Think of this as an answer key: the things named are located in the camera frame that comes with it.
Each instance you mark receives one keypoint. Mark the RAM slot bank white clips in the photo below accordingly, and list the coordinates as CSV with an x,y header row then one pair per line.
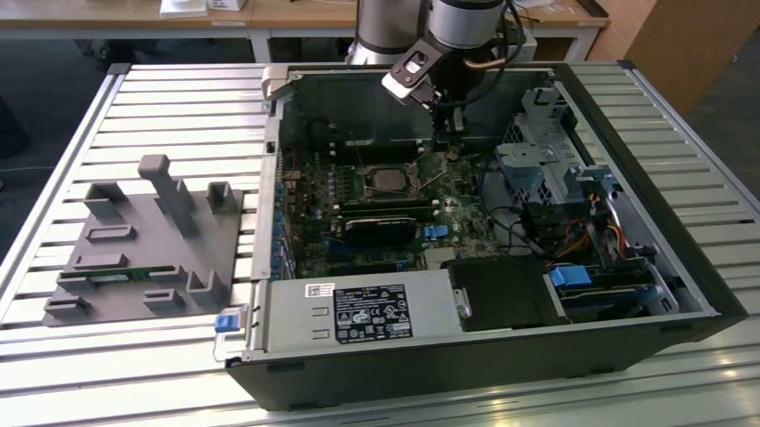
x,y
380,153

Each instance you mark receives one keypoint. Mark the large white box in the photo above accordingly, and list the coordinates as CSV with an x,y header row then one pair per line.
x,y
185,9

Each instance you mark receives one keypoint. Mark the wooden desk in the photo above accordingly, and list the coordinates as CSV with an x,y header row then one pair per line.
x,y
120,22

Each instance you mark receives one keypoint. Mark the green RAM stick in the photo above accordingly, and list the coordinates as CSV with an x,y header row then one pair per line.
x,y
140,272

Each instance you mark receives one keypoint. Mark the grey power supply unit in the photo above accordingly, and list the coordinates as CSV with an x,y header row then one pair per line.
x,y
285,311

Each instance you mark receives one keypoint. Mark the silver-topped CPU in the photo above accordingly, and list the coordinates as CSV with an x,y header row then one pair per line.
x,y
391,179

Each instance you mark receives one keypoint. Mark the blue disk carrier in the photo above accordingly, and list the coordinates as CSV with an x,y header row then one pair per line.
x,y
571,278

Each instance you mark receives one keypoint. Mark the black graphics card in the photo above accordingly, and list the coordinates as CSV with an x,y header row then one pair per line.
x,y
380,231

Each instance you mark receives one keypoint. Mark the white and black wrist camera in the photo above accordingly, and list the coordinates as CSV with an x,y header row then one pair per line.
x,y
409,66

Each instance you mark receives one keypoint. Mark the black disk drive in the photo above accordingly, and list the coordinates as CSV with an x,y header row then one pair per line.
x,y
600,302

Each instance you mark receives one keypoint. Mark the dark bag under desk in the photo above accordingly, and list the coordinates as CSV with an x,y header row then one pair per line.
x,y
113,58

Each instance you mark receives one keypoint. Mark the black plastic shroud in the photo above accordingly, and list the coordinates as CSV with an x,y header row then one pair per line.
x,y
506,289

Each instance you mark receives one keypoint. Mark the metal drive cage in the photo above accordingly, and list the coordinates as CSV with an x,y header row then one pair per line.
x,y
526,178

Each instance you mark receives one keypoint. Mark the small white box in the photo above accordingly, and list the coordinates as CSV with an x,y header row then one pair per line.
x,y
226,4

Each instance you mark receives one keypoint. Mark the black RAM slot bank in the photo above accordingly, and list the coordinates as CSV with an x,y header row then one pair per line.
x,y
387,208

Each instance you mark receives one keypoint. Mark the wooden cabinet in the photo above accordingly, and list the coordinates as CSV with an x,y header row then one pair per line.
x,y
683,44

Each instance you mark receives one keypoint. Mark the grey parts rack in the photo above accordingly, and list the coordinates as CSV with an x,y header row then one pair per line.
x,y
142,249

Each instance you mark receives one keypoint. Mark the silver drive bay bracket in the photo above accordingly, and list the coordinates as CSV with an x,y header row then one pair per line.
x,y
627,213

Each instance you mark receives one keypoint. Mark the green motherboard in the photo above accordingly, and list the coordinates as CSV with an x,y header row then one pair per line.
x,y
464,222

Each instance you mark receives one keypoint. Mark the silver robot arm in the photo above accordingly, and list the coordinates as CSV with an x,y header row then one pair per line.
x,y
464,22

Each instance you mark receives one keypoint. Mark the CPU socket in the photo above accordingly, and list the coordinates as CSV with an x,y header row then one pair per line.
x,y
387,194

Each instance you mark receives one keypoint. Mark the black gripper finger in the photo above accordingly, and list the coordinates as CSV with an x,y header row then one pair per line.
x,y
449,133

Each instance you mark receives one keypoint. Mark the black and grey PC case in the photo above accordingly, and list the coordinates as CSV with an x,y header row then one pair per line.
x,y
416,378

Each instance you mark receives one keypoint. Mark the blue power supply latch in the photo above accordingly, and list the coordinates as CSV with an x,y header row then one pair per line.
x,y
226,322

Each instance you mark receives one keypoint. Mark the blue board connector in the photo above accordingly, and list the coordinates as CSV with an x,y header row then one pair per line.
x,y
436,232

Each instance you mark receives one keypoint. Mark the silver chipset heatsink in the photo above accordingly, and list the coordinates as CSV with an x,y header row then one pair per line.
x,y
443,257

